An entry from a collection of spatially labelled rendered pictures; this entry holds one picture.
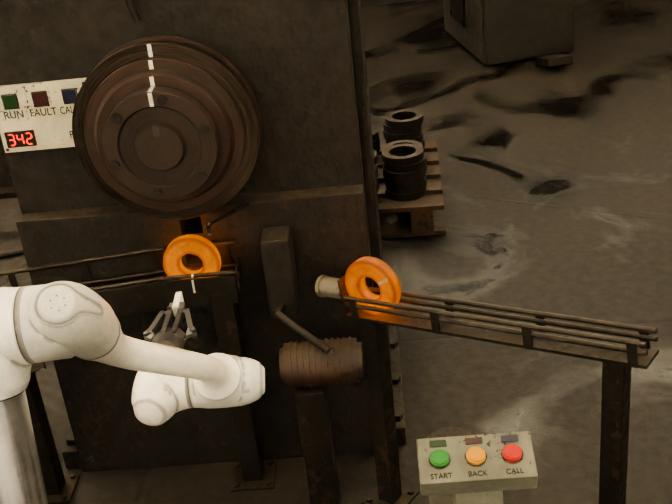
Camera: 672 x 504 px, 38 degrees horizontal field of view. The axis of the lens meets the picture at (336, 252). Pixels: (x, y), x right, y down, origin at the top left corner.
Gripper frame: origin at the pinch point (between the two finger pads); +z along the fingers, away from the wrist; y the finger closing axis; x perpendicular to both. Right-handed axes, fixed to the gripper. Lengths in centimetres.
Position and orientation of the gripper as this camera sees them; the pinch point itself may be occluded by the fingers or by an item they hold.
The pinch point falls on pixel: (177, 304)
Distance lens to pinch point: 249.2
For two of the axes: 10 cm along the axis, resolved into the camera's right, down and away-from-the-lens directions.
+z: 0.1, -5.3, 8.5
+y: 10.0, -0.8, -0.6
